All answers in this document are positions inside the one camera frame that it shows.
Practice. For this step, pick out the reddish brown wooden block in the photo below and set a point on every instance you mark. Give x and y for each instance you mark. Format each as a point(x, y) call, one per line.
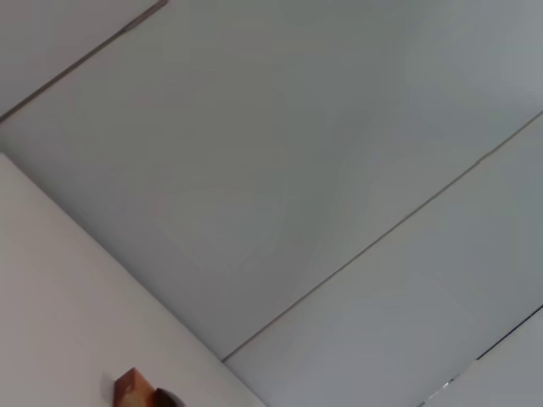
point(129, 388)

